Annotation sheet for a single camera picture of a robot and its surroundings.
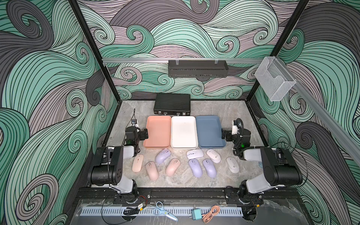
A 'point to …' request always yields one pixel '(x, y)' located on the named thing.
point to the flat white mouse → (194, 153)
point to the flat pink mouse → (138, 162)
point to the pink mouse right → (172, 167)
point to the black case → (172, 104)
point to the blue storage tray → (209, 131)
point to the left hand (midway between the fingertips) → (138, 128)
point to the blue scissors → (160, 210)
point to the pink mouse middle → (152, 170)
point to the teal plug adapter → (196, 213)
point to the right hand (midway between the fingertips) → (228, 128)
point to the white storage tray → (183, 132)
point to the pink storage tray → (159, 132)
